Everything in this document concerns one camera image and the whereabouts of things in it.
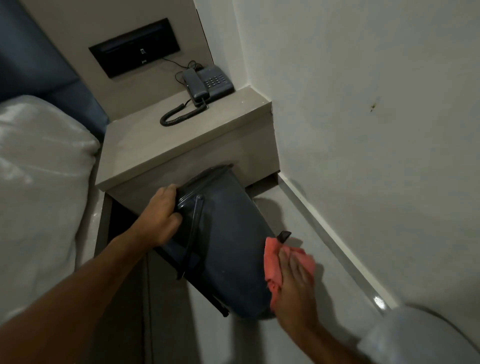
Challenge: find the white baseboard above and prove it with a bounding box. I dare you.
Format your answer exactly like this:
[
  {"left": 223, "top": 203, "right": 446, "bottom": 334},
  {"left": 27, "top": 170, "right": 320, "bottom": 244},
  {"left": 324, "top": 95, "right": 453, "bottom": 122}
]
[{"left": 276, "top": 173, "right": 400, "bottom": 313}]

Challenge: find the blue padded headboard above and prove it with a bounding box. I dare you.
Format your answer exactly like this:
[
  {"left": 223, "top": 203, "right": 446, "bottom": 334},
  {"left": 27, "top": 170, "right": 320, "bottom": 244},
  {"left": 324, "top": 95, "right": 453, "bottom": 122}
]
[{"left": 0, "top": 0, "right": 110, "bottom": 142}]

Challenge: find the dark grey corded telephone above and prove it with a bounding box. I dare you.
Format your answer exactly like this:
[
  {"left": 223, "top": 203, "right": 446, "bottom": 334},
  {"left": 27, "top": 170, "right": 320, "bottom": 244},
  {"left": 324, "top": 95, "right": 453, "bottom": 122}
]
[{"left": 194, "top": 64, "right": 236, "bottom": 105}]

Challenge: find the red cleaning cloth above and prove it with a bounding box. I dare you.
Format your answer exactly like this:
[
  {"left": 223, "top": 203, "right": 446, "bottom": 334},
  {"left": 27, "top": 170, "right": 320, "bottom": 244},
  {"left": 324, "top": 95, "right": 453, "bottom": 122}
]
[{"left": 263, "top": 236, "right": 317, "bottom": 308}]

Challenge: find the thin black telephone cable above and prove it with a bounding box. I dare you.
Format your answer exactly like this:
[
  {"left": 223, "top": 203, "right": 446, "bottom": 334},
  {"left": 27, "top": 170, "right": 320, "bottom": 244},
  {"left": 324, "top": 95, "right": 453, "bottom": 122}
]
[{"left": 160, "top": 56, "right": 206, "bottom": 83}]

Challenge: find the dark grey telephone handset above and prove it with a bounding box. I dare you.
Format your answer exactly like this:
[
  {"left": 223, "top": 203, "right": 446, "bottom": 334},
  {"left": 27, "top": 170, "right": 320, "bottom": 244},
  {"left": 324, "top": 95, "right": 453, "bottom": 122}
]
[{"left": 182, "top": 67, "right": 209, "bottom": 108}]

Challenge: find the white pillow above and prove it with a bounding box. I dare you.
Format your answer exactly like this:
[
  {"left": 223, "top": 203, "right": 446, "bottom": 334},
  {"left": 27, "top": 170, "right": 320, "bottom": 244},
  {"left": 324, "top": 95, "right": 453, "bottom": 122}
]
[{"left": 0, "top": 94, "right": 102, "bottom": 329}]

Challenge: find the person's right hand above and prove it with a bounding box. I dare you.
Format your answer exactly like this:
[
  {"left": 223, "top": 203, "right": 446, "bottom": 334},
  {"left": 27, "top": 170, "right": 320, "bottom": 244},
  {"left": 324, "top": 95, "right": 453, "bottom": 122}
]
[{"left": 269, "top": 246, "right": 320, "bottom": 339}]

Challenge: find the dark grey pedal bin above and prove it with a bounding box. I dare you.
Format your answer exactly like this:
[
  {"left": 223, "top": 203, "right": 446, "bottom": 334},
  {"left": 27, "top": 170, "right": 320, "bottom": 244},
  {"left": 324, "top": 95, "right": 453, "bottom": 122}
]
[{"left": 152, "top": 163, "right": 293, "bottom": 322}]

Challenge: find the person's left forearm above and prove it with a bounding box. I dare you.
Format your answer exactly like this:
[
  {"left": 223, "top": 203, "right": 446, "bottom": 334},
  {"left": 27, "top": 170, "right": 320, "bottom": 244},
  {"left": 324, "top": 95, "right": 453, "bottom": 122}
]
[{"left": 0, "top": 226, "right": 158, "bottom": 364}]

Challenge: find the person's left hand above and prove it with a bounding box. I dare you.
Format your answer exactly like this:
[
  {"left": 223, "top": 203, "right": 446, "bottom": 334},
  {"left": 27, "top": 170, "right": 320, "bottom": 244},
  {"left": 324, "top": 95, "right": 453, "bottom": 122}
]
[{"left": 139, "top": 183, "right": 185, "bottom": 248}]

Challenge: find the grey bedside table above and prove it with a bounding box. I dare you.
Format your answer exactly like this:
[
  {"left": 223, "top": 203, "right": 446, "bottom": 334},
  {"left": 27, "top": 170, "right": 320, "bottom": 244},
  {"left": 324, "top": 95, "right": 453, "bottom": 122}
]
[{"left": 95, "top": 85, "right": 282, "bottom": 220}]

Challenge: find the black wall socket panel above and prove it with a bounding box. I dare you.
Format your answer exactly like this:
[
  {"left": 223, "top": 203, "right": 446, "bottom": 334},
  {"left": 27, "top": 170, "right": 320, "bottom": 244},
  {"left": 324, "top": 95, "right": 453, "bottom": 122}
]
[{"left": 88, "top": 17, "right": 181, "bottom": 79}]

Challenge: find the black coiled telephone cord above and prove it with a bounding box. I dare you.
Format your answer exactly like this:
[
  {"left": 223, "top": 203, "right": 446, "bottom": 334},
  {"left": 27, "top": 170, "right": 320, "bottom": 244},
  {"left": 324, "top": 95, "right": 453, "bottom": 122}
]
[{"left": 159, "top": 98, "right": 209, "bottom": 128}]

